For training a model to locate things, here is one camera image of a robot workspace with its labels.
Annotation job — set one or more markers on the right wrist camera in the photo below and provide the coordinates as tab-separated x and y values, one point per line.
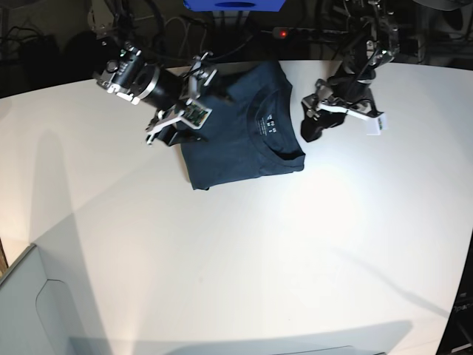
195	115

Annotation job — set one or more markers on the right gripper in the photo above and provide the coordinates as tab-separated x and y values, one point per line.
166	125

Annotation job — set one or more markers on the black power strip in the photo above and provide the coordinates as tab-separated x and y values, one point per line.
308	34

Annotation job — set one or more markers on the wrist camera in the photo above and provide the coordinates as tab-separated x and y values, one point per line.
195	115
375	126

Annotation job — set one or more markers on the dark blue T-shirt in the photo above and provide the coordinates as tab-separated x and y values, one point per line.
251	137

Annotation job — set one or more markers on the blue box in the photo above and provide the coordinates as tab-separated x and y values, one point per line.
243	5

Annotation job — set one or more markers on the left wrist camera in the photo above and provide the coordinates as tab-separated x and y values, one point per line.
375	126

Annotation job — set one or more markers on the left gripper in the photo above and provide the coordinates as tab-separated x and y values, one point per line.
328	107

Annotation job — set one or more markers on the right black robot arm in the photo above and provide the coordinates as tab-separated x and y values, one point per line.
134	72

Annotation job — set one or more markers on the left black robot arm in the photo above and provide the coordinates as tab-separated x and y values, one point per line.
372	41

